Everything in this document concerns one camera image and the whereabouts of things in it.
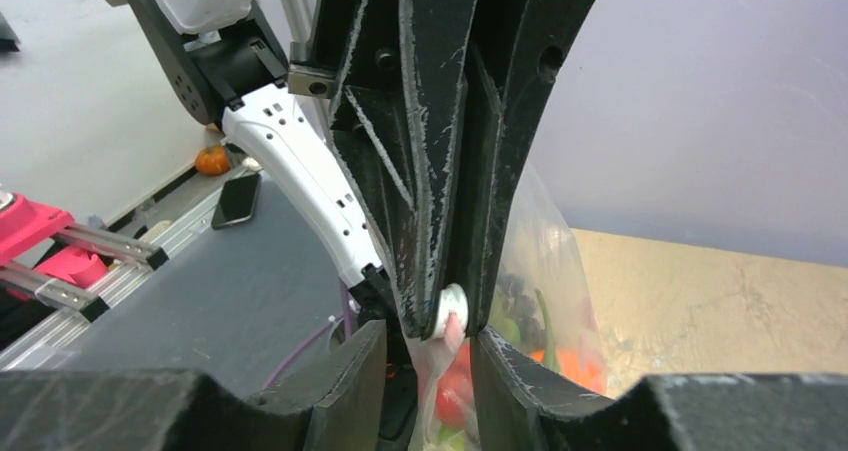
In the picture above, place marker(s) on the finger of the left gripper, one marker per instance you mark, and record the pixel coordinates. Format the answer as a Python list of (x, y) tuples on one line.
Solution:
[(392, 72), (516, 50)]

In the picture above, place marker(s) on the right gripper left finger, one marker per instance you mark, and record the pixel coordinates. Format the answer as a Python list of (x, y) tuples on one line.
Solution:
[(334, 404)]

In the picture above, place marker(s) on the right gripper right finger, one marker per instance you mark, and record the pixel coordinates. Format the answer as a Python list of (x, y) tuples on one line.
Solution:
[(523, 406)]

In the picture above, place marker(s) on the toy green bean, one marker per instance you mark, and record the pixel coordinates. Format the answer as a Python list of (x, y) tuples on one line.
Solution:
[(549, 357)]

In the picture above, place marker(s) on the clear zip top bag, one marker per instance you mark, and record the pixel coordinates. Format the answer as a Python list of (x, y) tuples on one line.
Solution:
[(540, 248)]

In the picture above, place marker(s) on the toy red apple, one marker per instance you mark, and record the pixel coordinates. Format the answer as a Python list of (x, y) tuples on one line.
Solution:
[(454, 404)]

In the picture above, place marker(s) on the toy orange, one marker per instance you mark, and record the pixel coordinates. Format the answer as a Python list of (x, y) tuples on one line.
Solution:
[(587, 369)]

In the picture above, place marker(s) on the toy green apple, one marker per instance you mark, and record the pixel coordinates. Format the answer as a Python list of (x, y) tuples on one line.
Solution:
[(503, 323)]

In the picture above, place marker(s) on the toy black grapes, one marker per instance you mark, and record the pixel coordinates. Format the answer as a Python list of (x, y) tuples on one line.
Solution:
[(523, 308)]

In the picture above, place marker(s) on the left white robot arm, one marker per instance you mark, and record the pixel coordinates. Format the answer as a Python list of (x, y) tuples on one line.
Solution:
[(227, 68)]

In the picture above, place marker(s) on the small orange pumpkin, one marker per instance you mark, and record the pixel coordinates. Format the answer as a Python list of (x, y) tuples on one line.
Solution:
[(212, 161)]

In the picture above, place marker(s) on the black smartphone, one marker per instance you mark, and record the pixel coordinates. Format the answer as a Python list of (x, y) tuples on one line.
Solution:
[(237, 201)]

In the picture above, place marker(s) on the pink clamp device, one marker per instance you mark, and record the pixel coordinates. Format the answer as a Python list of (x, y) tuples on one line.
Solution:
[(50, 257)]

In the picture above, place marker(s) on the aluminium frame rail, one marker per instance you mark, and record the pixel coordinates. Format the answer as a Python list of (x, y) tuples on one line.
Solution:
[(45, 346)]

